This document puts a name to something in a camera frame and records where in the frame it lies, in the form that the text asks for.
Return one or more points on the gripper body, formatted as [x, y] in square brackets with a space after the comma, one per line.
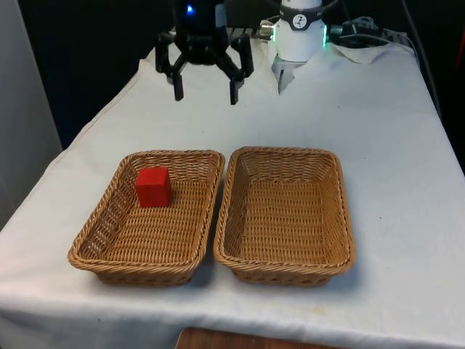
[198, 36]

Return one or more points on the red cube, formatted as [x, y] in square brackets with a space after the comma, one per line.
[153, 189]

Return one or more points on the wicker basket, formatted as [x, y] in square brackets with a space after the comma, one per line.
[285, 232]
[156, 240]

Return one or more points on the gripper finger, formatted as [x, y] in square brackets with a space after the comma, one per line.
[234, 91]
[178, 85]

